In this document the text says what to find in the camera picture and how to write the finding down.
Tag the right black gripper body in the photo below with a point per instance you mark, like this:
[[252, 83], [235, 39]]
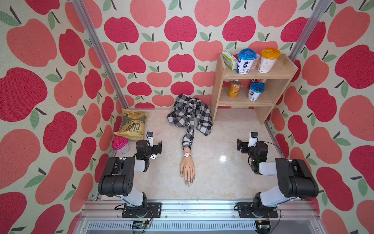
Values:
[[246, 150]]

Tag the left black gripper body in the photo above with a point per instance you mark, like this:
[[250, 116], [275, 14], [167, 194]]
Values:
[[152, 150]]

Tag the rose gold wrist watch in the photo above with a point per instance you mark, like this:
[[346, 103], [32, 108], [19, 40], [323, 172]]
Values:
[[187, 155]]

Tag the mannequin hand and forearm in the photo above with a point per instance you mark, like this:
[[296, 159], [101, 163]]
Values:
[[187, 169]]

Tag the black white plaid shirt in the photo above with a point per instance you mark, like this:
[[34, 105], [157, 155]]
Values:
[[190, 113]]

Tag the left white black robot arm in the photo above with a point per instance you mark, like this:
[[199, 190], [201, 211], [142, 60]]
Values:
[[117, 178]]

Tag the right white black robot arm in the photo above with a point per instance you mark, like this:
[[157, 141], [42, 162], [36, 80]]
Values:
[[295, 180]]

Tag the pink lid drink cup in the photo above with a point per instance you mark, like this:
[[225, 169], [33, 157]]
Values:
[[120, 144]]

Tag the yellow green chips bag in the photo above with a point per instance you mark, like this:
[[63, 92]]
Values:
[[133, 126]]

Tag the blue lid yogurt cup lower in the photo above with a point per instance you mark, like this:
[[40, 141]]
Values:
[[255, 90]]

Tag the blue lid yogurt cup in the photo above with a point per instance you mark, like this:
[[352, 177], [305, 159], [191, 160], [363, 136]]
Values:
[[246, 57], [255, 90]]

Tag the orange soda can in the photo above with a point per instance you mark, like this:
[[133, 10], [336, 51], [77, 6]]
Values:
[[234, 88]]

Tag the right controller board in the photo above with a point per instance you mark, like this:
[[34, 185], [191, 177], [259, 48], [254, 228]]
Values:
[[263, 226]]

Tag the controller board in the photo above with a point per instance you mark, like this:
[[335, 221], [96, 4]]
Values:
[[263, 226], [140, 225]]

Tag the left controller board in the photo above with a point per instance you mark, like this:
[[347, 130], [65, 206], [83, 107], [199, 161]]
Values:
[[140, 225]]

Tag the blue lid yogurt cup top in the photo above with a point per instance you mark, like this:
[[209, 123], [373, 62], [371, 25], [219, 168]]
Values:
[[246, 57]]

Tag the green white carton box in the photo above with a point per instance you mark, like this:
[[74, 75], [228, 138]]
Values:
[[230, 60]]

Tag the orange lid white cup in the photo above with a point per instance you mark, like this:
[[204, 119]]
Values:
[[268, 58]]

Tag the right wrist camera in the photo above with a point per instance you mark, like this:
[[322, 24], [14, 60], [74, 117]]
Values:
[[253, 138]]

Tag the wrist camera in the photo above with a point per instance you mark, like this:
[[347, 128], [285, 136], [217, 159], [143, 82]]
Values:
[[253, 138], [150, 138]]

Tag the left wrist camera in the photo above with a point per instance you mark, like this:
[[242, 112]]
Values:
[[150, 138]]

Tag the left aluminium corner post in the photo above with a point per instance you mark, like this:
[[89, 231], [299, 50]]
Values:
[[99, 49]]

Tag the aluminium corner post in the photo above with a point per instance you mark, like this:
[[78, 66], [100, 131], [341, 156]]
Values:
[[318, 9], [99, 49]]

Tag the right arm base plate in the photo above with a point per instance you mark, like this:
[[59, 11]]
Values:
[[252, 210]]

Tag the right aluminium corner post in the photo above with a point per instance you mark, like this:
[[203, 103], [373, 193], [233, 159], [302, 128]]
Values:
[[318, 9]]

